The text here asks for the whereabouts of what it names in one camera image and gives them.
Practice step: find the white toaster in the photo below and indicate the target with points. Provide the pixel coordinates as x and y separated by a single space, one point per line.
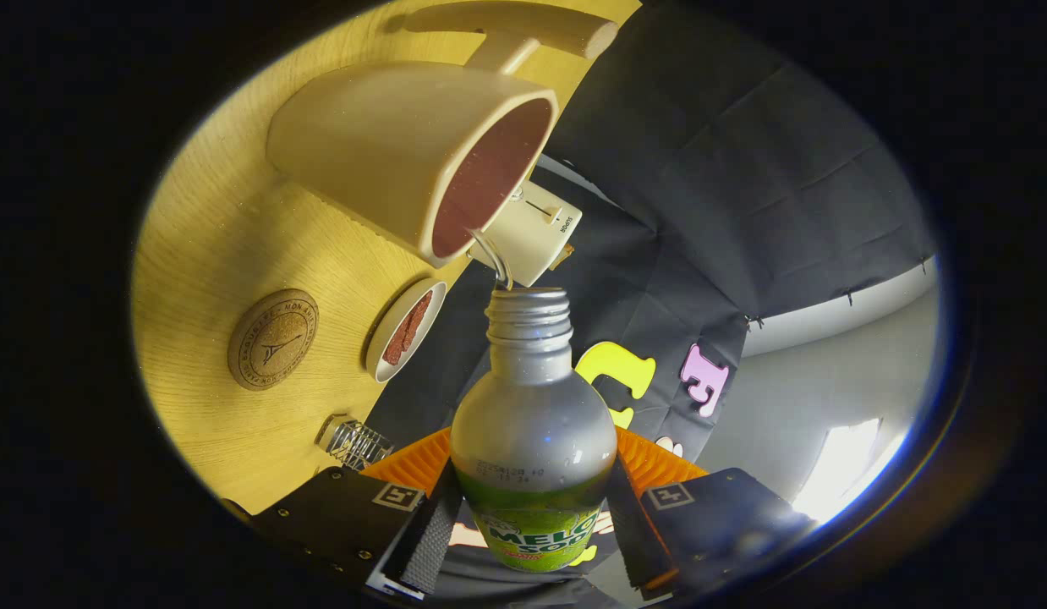
532 233

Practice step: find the brown toast slice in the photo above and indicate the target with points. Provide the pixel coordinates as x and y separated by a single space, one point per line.
562 256

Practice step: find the brown sausage pieces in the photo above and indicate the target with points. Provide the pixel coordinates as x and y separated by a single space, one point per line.
405 330

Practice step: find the black backdrop cloth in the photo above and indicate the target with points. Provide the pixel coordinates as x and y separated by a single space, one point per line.
726 169

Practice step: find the white round plate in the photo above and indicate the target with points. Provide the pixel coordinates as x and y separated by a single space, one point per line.
375 359

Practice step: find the silver bottle with green label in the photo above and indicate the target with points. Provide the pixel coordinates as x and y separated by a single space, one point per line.
532 423

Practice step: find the wooden table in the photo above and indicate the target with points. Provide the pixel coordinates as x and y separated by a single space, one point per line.
202 254

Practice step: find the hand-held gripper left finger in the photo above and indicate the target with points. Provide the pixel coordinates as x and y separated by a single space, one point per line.
430 541

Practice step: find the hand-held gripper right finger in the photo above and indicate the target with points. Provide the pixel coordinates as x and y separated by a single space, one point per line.
629 533

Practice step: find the clear juice stream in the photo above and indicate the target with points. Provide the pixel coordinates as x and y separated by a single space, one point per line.
500 266

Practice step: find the round cork coaster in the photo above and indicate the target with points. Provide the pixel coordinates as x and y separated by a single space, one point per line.
272 340

